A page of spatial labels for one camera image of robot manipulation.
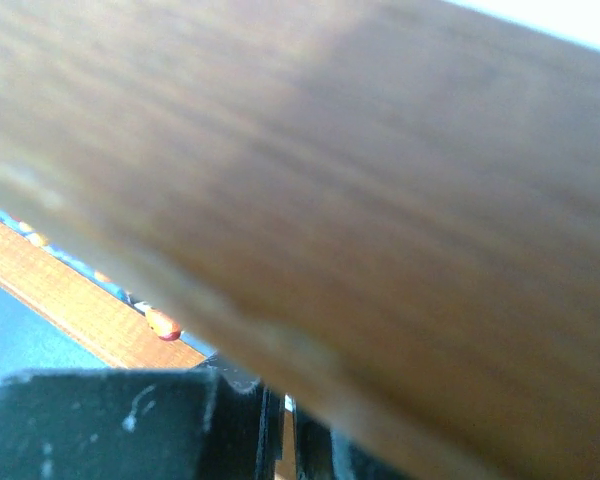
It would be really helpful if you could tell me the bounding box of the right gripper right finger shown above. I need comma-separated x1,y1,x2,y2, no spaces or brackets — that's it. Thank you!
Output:
293,402,410,480

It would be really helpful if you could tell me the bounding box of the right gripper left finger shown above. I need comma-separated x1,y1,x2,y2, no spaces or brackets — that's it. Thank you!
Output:
0,367,283,479

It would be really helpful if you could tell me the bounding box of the orange tiger toy figure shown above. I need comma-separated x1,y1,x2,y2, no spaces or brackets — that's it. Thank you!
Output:
145,308,182,341

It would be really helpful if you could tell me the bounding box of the orange wooden shelf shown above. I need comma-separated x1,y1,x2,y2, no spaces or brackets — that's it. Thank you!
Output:
0,1,600,479

